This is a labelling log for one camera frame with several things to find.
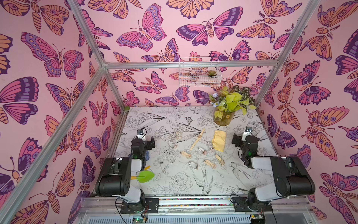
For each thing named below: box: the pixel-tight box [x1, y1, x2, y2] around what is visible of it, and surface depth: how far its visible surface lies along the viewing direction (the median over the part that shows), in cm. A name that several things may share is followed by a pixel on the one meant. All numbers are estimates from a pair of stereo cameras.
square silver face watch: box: [188, 160, 199, 170], surface depth 90 cm
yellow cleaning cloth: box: [211, 129, 227, 153], surface depth 99 cm
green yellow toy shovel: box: [130, 165, 155, 183], surface depth 86 cm
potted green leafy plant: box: [209, 84, 257, 126], surface depth 99 cm
